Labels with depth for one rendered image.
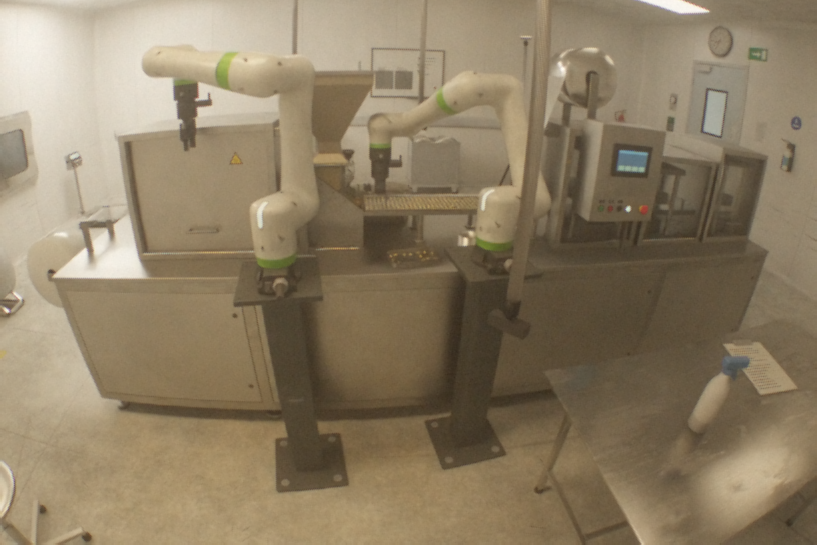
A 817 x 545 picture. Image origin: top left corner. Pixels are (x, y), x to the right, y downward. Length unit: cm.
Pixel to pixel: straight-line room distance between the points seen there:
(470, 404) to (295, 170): 111
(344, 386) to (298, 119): 115
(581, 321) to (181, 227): 179
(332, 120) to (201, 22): 433
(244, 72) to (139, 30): 511
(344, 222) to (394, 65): 390
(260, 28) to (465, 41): 262
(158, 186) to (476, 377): 147
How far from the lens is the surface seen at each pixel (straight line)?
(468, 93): 137
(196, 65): 124
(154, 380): 209
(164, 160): 175
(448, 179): 517
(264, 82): 110
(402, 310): 164
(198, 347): 185
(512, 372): 199
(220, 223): 174
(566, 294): 184
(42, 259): 245
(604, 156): 170
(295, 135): 126
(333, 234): 175
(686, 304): 241
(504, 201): 129
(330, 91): 158
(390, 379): 185
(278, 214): 116
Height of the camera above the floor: 152
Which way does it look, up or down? 23 degrees down
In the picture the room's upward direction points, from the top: 2 degrees clockwise
